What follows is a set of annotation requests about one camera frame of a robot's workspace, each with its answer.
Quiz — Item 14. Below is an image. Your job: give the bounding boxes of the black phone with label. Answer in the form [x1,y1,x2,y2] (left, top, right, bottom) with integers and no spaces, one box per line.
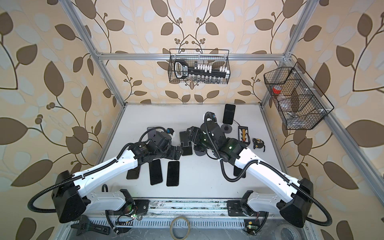
[166,161,180,187]

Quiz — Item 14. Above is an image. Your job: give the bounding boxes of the purple edged black phone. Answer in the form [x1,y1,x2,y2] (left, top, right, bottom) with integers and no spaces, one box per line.
[233,166,246,179]

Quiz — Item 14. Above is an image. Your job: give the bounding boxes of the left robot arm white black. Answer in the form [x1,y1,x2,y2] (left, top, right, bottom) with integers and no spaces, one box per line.
[27,127,183,223]

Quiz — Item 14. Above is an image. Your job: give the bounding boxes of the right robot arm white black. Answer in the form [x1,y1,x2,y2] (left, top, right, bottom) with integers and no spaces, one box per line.
[187,112,333,228]

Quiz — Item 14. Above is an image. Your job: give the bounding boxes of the black centre phone stand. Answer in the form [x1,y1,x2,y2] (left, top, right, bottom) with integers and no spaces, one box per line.
[179,131,193,157]

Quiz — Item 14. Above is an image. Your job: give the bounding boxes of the round stand of phone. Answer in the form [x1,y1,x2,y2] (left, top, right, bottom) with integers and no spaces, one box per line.
[221,124,233,134]
[194,146,207,157]

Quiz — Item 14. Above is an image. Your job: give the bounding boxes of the grey round phone stand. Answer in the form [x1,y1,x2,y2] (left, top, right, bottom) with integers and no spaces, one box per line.
[147,127,163,138]

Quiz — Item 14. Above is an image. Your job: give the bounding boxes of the round stand of rear phone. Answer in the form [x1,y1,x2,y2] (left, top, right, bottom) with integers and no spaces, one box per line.
[221,124,233,134]

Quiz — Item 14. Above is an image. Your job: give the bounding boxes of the rear tall black phone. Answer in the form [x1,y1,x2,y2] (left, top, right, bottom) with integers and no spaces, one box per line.
[223,104,236,125]

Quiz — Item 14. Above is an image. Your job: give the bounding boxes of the black charger board yellow plugs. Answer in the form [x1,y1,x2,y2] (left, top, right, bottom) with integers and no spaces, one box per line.
[238,126,251,146]

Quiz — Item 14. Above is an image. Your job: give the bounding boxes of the black yellow tape measure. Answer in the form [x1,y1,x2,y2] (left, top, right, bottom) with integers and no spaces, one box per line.
[252,138,266,152]

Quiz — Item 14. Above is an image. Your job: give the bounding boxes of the red cap bottle in basket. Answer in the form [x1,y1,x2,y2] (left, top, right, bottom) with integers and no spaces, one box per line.
[272,85,282,96]

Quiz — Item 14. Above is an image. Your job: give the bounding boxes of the black adjustable wrench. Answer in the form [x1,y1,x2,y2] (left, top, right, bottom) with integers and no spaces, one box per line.
[71,215,111,236]

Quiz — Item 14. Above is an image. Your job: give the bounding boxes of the grey tape roll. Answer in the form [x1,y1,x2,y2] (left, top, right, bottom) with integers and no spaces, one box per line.
[275,225,302,240]

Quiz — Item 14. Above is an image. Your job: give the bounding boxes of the wire basket on back wall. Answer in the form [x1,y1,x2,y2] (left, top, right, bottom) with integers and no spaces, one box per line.
[168,48,231,85]

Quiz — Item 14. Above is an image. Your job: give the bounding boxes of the wire basket on wall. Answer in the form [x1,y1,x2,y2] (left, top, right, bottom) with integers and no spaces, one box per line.
[168,48,231,85]
[264,63,335,130]

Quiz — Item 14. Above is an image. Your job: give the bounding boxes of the tape ring roll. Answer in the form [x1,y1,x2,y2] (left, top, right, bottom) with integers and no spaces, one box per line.
[169,215,191,240]

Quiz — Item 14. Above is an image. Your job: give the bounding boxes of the wire basket on right wall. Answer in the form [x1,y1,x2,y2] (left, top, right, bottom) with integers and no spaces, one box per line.
[264,63,335,130]

